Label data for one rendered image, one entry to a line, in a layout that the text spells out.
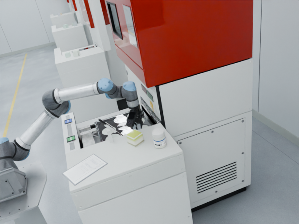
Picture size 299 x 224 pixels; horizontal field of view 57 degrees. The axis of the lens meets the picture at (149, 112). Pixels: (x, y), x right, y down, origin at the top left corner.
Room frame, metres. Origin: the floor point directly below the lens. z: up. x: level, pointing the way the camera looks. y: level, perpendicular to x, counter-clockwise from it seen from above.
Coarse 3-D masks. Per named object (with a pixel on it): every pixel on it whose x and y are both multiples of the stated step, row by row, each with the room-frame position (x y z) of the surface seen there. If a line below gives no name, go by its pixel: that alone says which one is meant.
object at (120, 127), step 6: (126, 114) 1.84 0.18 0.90; (108, 120) 1.80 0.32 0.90; (114, 120) 1.78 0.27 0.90; (120, 120) 1.76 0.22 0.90; (126, 120) 1.74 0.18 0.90; (102, 126) 1.73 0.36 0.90; (114, 126) 1.69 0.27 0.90; (120, 126) 1.68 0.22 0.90; (126, 126) 1.66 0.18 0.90; (120, 132) 1.59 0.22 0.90; (126, 132) 1.58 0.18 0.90; (102, 138) 1.56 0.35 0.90
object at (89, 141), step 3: (84, 138) 1.64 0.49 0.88; (87, 138) 1.63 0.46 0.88; (90, 138) 1.63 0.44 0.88; (84, 141) 1.60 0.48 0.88; (87, 141) 1.59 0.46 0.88; (90, 141) 1.59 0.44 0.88; (93, 141) 1.58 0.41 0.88; (84, 144) 1.56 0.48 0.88; (87, 144) 1.55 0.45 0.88; (90, 144) 1.55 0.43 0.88; (84, 147) 1.53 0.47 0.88
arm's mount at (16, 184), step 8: (8, 168) 1.25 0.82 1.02; (0, 176) 1.23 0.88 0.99; (8, 176) 1.24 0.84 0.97; (16, 176) 1.25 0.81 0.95; (24, 176) 1.38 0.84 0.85; (0, 184) 1.23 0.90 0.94; (8, 184) 1.23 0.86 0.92; (16, 184) 1.25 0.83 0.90; (24, 184) 1.30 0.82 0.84; (0, 192) 1.22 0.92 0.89; (8, 192) 1.23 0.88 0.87; (16, 192) 1.24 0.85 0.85; (24, 192) 1.25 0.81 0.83; (0, 200) 1.22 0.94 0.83
